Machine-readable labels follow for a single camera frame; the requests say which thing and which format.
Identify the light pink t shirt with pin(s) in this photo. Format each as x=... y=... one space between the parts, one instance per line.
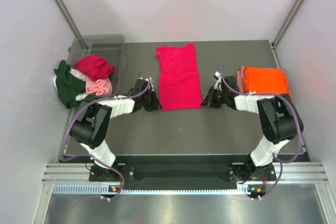
x=99 y=87

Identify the magenta t shirt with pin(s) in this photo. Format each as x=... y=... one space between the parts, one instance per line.
x=179 y=83

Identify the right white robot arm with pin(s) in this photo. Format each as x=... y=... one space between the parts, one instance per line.
x=279 y=120

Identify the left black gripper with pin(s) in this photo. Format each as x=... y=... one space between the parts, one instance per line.
x=156 y=105

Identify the dark green t shirt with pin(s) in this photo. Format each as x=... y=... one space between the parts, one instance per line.
x=68 y=87

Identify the left aluminium frame post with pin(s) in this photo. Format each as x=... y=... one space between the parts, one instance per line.
x=70 y=22

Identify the right aluminium frame post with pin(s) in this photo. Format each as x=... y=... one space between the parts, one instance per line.
x=287 y=22

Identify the white t shirt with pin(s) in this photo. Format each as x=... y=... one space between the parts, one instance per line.
x=77 y=74

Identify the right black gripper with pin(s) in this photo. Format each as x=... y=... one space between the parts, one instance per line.
x=209 y=100

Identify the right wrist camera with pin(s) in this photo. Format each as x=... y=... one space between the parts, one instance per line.
x=218 y=84

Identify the aluminium frame post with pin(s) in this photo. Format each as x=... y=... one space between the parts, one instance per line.
x=70 y=22
x=287 y=22

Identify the red t shirt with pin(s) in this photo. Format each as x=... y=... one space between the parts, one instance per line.
x=95 y=67

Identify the grey plastic bin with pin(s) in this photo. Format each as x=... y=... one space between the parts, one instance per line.
x=110 y=47

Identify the salmon pink t shirt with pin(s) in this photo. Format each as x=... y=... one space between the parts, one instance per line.
x=240 y=77

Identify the slotted grey cable duct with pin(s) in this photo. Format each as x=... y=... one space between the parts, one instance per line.
x=105 y=189

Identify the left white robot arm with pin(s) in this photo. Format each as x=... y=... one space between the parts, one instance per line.
x=90 y=128

